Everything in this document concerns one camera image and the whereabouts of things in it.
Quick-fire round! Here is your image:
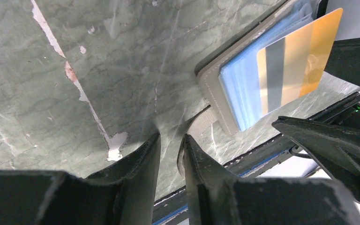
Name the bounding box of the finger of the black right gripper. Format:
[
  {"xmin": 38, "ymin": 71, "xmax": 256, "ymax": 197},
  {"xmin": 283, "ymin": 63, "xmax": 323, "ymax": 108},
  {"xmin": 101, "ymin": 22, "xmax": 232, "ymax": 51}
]
[
  {"xmin": 272, "ymin": 117, "xmax": 360, "ymax": 203},
  {"xmin": 324, "ymin": 38, "xmax": 360, "ymax": 86}
]

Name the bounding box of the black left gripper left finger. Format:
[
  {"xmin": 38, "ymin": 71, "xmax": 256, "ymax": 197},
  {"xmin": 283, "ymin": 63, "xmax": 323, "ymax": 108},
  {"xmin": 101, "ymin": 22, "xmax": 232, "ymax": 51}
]
[{"xmin": 0, "ymin": 133, "xmax": 161, "ymax": 225}]

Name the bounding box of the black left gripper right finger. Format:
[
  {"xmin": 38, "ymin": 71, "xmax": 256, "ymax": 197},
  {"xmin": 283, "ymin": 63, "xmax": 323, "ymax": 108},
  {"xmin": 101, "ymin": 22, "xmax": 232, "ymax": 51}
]
[{"xmin": 182, "ymin": 134, "xmax": 360, "ymax": 225}]

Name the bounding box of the grey leather card holder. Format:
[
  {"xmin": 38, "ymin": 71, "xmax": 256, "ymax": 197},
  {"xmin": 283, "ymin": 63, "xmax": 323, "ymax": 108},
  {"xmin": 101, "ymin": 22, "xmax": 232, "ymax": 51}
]
[{"xmin": 188, "ymin": 0, "xmax": 315, "ymax": 135}]

